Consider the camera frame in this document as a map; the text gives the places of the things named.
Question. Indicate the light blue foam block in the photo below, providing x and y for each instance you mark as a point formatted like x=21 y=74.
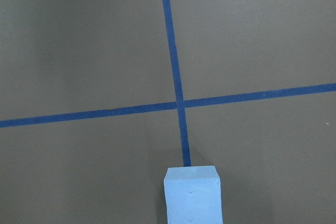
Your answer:
x=193 y=195

